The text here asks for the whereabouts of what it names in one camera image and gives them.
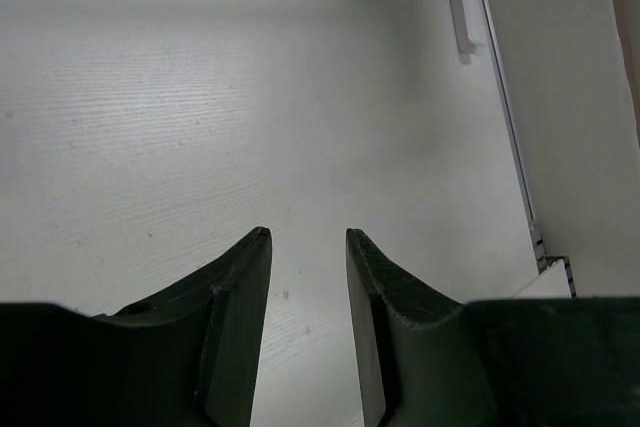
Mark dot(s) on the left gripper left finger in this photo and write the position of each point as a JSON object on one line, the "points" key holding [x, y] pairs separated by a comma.
{"points": [[184, 356]]}

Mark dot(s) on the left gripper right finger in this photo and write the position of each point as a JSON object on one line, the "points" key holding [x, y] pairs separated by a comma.
{"points": [[425, 359]]}

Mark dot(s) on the white metal clothes rack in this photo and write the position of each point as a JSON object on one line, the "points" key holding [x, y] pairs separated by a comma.
{"points": [[467, 19]]}

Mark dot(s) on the aluminium rail right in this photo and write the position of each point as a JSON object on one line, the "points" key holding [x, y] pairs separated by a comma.
{"points": [[554, 275]]}

